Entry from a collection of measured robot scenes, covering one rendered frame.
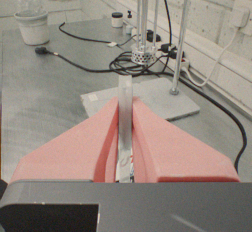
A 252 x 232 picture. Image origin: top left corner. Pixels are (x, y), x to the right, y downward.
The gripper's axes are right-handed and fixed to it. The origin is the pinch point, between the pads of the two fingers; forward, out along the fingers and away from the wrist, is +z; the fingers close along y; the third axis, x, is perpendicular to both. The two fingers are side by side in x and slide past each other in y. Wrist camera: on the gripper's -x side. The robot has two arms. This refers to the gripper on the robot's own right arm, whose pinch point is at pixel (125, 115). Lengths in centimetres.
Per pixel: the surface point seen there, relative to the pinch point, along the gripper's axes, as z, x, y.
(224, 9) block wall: 65, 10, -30
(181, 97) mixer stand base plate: 49, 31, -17
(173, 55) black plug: 69, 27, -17
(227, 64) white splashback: 53, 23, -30
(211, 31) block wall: 68, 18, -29
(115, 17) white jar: 116, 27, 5
